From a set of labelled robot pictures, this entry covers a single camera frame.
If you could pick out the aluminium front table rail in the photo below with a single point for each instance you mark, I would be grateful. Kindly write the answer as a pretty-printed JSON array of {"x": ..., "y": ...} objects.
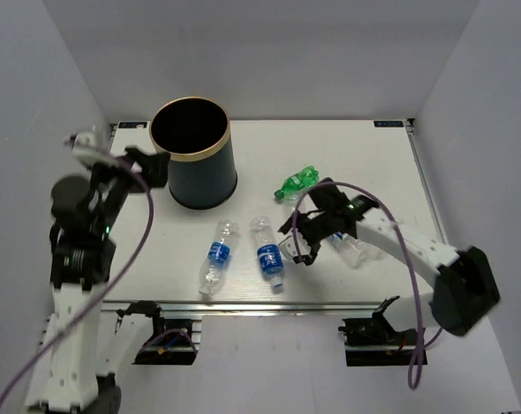
[{"x": 196, "y": 310}]

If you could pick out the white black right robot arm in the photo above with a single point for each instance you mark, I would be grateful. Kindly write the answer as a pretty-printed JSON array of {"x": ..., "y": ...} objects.
[{"x": 463, "y": 287}]

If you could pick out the blue logo sticker right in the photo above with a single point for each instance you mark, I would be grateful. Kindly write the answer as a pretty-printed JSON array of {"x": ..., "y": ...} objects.
[{"x": 388, "y": 124}]

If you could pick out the clear bottle green-blue label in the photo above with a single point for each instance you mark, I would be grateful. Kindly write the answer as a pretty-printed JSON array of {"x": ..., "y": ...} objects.
[{"x": 355, "y": 253}]

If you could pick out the green Sprite bottle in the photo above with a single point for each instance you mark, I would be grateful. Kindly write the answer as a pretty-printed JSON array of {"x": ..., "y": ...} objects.
[{"x": 297, "y": 182}]

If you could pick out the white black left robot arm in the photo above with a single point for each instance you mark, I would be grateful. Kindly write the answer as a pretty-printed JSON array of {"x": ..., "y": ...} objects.
[{"x": 80, "y": 378}]

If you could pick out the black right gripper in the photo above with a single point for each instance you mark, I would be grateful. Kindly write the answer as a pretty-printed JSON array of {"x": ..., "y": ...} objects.
[{"x": 299, "y": 220}]

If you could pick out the clear bottle dark blue label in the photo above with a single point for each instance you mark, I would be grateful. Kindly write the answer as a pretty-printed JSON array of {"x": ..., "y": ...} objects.
[{"x": 267, "y": 252}]

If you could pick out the aluminium table rail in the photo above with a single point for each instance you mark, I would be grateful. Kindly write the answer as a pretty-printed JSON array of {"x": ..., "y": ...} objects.
[
  {"x": 196, "y": 310},
  {"x": 433, "y": 207}
]

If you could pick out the aluminium right table rail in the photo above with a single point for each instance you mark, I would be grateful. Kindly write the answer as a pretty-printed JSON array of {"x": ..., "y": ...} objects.
[{"x": 433, "y": 207}]

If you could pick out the blue logo sticker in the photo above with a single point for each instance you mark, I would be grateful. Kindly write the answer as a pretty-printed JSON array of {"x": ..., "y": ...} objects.
[
  {"x": 132, "y": 125},
  {"x": 388, "y": 124}
]

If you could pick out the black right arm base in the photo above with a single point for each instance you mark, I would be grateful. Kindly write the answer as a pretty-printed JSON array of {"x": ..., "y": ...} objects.
[{"x": 369, "y": 346}]

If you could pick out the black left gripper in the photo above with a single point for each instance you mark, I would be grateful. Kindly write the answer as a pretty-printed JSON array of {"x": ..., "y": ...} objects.
[{"x": 155, "y": 166}]

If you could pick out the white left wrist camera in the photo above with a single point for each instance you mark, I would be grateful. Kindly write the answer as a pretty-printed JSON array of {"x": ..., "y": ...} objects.
[{"x": 89, "y": 147}]

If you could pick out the dark bin with gold rim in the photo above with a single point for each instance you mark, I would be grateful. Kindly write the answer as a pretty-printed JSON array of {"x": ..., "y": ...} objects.
[{"x": 196, "y": 132}]

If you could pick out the crushed Aquarius bottle blue label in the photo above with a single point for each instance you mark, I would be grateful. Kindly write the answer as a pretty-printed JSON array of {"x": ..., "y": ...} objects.
[{"x": 212, "y": 273}]

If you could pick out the blue logo sticker left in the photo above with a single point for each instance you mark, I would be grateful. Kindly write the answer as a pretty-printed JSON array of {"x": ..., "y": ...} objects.
[{"x": 132, "y": 125}]

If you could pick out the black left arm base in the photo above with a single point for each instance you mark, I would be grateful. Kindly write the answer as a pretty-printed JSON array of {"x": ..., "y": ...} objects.
[{"x": 176, "y": 343}]

